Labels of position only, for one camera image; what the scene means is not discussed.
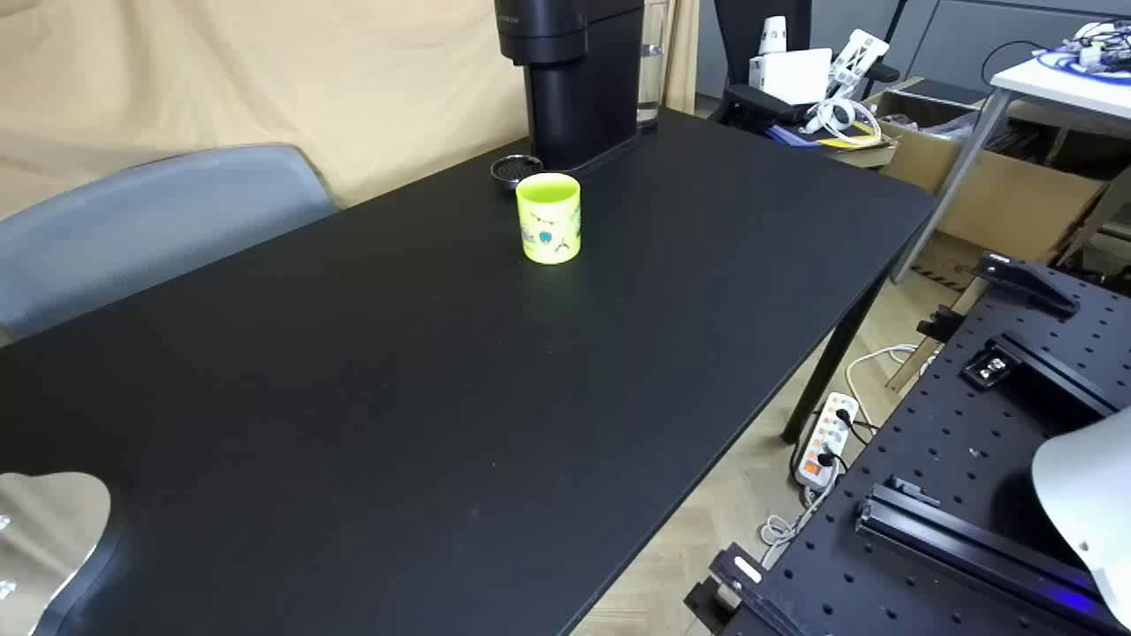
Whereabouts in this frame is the green plastic cup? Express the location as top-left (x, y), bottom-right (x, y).
top-left (515, 172), bottom-right (584, 266)

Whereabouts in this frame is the black drip tray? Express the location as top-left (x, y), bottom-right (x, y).
top-left (486, 151), bottom-right (544, 191)

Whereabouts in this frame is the black coffee machine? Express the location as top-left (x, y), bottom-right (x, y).
top-left (495, 0), bottom-right (642, 168)

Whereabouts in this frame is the white power strip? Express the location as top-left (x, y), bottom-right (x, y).
top-left (796, 391), bottom-right (857, 491)

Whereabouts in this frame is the black perforated breadboard table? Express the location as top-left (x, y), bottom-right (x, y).
top-left (686, 267), bottom-right (1131, 636)

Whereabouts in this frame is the cardboard box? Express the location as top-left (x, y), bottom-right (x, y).
top-left (874, 86), bottom-right (1102, 260)

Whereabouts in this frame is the white side table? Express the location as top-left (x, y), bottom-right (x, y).
top-left (889, 57), bottom-right (1131, 283)

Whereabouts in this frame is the white box with cables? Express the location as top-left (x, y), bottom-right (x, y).
top-left (749, 51), bottom-right (830, 107)

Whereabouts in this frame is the black aluminium rail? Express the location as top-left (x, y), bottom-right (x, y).
top-left (854, 484), bottom-right (1119, 631)

